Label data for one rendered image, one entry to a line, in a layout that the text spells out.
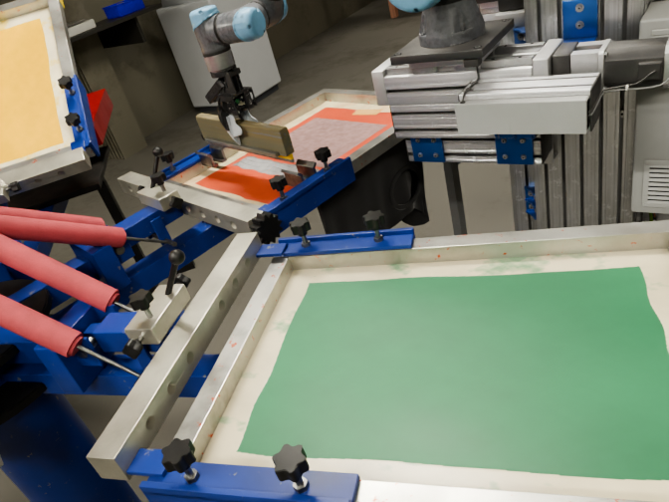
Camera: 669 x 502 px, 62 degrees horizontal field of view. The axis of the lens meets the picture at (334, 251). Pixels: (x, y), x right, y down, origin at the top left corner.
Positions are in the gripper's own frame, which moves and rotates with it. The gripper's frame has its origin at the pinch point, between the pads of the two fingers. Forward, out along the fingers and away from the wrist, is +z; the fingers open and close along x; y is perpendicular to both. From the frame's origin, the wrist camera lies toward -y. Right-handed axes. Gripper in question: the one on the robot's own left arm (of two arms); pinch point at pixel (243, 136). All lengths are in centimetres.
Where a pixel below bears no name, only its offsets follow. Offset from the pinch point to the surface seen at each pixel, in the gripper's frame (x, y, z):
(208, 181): -7.4, -16.5, 13.4
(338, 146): 24.5, 11.3, 13.5
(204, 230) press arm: -23.6, 2.7, 17.0
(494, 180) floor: 170, -31, 109
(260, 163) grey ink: 6.5, -6.4, 12.7
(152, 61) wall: 189, -430, 45
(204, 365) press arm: -56, 51, 16
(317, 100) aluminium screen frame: 52, -26, 11
